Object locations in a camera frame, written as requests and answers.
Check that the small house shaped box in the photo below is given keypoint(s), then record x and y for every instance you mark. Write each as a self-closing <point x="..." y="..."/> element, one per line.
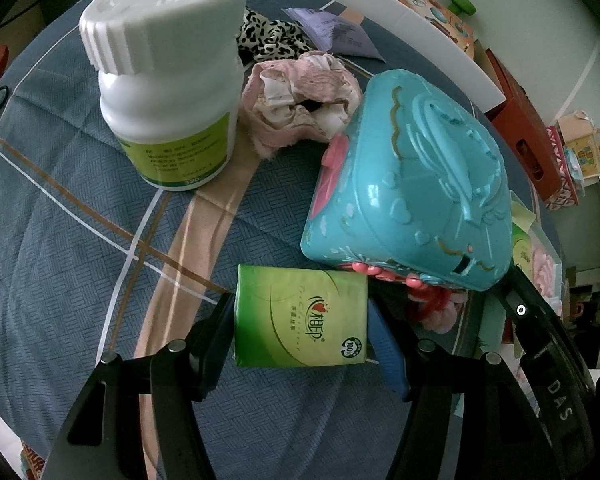
<point x="582" y="147"/>

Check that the colourful picture box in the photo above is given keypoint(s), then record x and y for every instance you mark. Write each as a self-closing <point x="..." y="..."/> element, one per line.
<point x="422" y="2"/>

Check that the purple packet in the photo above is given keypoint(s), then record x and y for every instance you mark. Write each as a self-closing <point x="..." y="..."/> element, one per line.
<point x="335" y="30"/>

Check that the orange cardboard box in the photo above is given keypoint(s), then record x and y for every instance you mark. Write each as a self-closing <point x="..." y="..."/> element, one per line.
<point x="525" y="125"/>

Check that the white board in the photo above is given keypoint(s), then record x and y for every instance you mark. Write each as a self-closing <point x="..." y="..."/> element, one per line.
<point x="395" y="25"/>

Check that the teal plastic toy box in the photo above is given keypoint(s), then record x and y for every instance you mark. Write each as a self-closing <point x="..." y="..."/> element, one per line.
<point x="415" y="180"/>

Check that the green knob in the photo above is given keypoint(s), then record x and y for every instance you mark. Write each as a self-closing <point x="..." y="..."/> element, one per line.
<point x="461" y="2"/>

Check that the pink flower printed packet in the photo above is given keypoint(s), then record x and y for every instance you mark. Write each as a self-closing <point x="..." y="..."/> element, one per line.
<point x="545" y="270"/>

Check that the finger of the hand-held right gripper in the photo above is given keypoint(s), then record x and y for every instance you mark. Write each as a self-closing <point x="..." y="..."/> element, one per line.
<point x="525" y="300"/>

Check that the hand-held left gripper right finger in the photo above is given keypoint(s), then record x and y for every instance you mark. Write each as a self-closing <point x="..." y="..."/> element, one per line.
<point x="386" y="355"/>

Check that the leopard print cloth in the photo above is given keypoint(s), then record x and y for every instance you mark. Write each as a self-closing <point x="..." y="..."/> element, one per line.
<point x="267" y="35"/>

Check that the white bottle with green label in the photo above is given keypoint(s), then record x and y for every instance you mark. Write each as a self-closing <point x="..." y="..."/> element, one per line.
<point x="165" y="85"/>

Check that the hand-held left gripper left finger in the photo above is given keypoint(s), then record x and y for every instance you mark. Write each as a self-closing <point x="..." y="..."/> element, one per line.
<point x="219" y="342"/>

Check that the crumpled pink cloth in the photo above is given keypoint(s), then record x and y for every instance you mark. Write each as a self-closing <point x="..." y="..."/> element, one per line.
<point x="300" y="105"/>

